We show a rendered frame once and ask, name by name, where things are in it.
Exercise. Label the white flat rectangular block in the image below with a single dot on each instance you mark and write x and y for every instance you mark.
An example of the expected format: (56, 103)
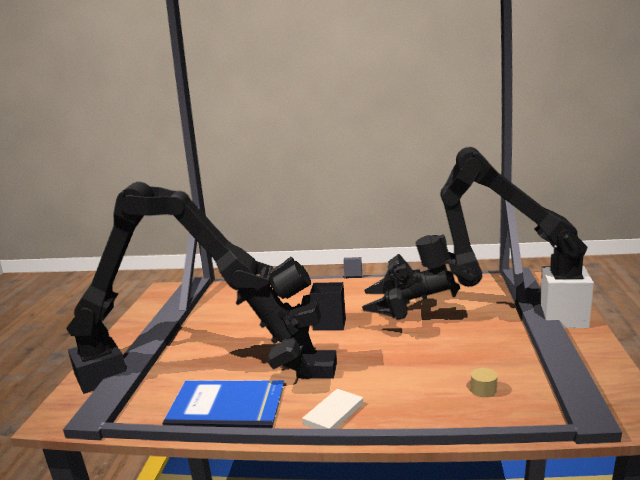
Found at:
(333, 410)

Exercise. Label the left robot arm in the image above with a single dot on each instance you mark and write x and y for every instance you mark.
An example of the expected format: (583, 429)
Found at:
(566, 263)

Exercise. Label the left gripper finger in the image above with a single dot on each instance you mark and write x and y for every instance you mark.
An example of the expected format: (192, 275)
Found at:
(381, 286)
(380, 306)

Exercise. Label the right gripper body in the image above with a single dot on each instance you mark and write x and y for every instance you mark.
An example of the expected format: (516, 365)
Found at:
(285, 351)

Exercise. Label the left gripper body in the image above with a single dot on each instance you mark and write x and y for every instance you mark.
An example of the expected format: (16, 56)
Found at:
(417, 289)

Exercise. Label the blue notebook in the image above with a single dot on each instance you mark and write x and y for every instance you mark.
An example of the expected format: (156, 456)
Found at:
(250, 404)

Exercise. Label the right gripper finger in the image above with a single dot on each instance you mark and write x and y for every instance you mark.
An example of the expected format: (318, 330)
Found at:
(299, 365)
(303, 338)

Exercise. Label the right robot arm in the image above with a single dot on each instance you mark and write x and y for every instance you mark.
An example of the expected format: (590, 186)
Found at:
(131, 205)

